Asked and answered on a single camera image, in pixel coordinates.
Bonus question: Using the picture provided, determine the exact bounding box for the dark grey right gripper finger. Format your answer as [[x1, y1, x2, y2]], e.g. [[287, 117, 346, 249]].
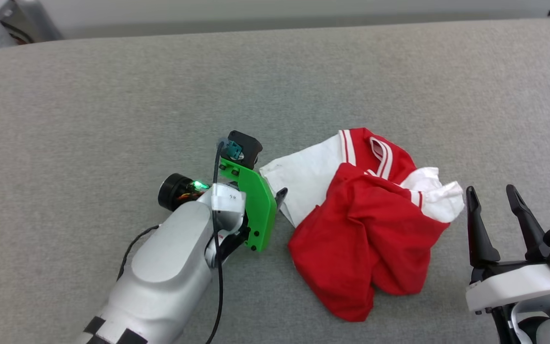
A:
[[466, 186, 501, 269], [506, 184, 550, 261]]

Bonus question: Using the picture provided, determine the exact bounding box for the white box device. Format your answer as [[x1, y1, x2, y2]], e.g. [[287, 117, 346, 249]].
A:
[[0, 0, 63, 44]]

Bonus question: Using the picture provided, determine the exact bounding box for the white label tape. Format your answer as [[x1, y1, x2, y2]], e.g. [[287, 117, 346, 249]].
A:
[[211, 183, 246, 214]]

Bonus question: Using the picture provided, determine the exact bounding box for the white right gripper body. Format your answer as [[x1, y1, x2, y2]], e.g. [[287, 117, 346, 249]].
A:
[[465, 260, 550, 314]]

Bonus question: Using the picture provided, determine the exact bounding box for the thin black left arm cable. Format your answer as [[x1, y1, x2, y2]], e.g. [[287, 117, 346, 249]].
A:
[[205, 141, 226, 344]]

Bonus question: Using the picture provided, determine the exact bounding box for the red and white jersey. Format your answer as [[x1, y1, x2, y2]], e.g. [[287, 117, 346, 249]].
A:
[[259, 127, 465, 323]]

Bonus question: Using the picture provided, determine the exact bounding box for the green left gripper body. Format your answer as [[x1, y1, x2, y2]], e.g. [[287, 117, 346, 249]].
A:
[[215, 158, 277, 261]]

